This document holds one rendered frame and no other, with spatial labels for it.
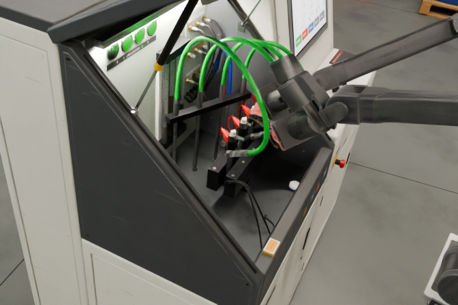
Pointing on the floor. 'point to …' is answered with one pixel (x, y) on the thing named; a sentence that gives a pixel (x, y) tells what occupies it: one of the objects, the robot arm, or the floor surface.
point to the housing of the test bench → (49, 113)
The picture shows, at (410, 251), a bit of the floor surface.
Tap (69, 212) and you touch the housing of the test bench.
